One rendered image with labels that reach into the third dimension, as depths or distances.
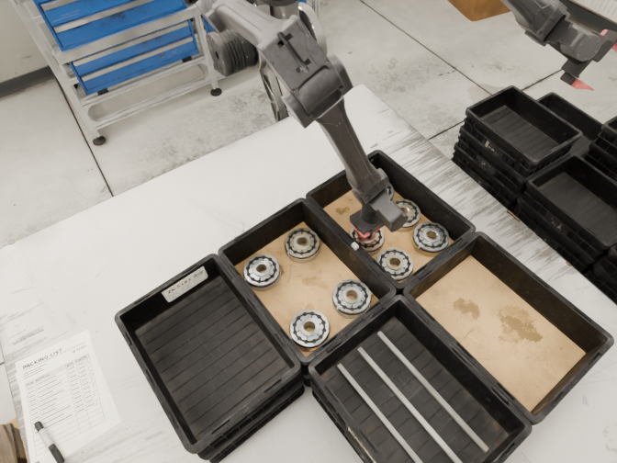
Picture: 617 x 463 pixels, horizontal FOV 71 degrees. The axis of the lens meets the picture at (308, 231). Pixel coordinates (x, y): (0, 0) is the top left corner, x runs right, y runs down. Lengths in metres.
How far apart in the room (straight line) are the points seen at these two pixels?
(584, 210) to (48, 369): 2.08
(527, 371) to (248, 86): 2.57
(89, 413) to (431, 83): 2.74
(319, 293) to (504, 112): 1.45
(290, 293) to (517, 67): 2.70
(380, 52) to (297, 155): 1.90
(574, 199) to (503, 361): 1.16
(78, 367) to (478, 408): 1.08
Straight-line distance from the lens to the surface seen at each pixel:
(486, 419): 1.17
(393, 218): 1.05
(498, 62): 3.54
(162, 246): 1.55
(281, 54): 0.71
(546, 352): 1.27
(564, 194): 2.23
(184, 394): 1.18
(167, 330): 1.25
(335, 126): 0.79
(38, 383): 1.50
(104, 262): 1.60
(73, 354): 1.48
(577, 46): 1.20
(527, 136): 2.25
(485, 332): 1.24
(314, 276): 1.24
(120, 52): 2.87
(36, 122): 3.51
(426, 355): 1.18
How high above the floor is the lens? 1.92
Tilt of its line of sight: 56 degrees down
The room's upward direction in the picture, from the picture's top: 4 degrees counter-clockwise
